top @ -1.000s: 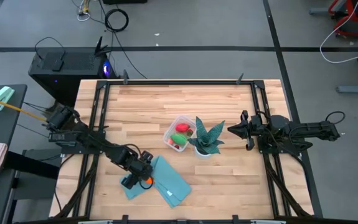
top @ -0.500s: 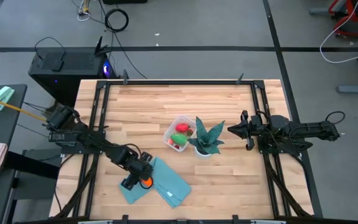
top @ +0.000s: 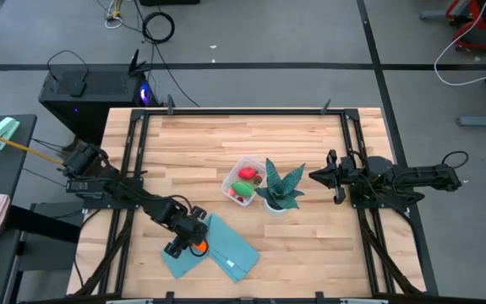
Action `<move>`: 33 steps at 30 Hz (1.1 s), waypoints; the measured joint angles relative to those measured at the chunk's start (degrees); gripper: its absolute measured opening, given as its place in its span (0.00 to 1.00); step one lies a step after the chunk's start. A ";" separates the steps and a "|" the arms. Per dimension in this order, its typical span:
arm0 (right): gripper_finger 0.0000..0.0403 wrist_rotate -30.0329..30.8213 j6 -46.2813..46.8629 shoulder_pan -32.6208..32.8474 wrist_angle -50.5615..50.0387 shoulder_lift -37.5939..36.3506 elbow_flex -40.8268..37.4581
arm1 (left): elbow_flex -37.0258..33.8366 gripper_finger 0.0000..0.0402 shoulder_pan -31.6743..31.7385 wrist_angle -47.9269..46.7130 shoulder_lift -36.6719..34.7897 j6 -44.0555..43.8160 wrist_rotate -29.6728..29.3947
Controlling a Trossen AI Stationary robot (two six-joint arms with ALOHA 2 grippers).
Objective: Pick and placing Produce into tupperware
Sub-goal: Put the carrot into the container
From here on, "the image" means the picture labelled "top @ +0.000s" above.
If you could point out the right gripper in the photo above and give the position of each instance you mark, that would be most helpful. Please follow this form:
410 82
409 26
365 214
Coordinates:
340 177

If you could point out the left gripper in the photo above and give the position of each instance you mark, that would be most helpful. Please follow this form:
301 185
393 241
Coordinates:
183 230

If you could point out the orange toy carrot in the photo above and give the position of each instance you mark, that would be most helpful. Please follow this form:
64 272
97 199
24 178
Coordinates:
201 246

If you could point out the red toy fruit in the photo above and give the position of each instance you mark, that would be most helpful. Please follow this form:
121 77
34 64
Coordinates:
247 173

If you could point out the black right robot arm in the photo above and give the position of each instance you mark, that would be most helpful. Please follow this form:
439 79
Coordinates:
416 179

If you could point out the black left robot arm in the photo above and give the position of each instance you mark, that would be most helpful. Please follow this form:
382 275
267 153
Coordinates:
141 196

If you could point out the clear plastic tupperware container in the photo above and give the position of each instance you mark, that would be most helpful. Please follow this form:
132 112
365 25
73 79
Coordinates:
232 177

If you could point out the teal folded cloth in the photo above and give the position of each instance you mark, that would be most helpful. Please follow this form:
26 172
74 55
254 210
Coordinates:
230 245

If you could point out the green snake plant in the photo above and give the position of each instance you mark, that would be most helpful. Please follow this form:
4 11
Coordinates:
280 190

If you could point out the white plant pot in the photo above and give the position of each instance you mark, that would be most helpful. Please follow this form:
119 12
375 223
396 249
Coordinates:
274 210

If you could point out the green toy vegetable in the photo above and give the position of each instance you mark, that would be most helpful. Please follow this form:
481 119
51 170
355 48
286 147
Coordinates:
242 188

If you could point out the black beam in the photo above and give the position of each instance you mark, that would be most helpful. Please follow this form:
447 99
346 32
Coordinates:
44 224

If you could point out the grey metal table foot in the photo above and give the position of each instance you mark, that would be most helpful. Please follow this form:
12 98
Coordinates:
483 121

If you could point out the black computer tower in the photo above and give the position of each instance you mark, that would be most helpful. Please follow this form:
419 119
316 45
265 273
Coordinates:
99 105

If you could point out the black antenna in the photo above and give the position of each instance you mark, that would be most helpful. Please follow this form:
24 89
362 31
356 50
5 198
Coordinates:
134 63

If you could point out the small black box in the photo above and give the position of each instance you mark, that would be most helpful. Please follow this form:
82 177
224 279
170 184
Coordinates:
78 88

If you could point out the red black chair base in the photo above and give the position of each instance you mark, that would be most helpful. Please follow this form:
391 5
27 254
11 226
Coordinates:
479 40

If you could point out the mint green stapler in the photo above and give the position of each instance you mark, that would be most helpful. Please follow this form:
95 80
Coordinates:
1 133

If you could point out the black aluminium table frame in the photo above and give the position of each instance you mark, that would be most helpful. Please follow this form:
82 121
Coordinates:
293 112

